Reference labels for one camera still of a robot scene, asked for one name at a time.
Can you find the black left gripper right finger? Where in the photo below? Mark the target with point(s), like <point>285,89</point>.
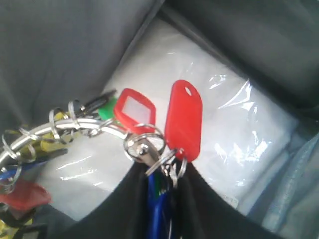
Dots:
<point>202,214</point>

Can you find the cream fabric duffel bag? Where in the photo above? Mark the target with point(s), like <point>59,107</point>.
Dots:
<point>53,52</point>

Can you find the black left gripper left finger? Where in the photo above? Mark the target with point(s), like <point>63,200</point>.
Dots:
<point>123,215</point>

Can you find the colourful plastic key tags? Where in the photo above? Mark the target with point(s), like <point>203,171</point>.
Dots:
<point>166,153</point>

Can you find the clear plastic wrapped white package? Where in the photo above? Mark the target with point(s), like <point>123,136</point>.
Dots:
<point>243,134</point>

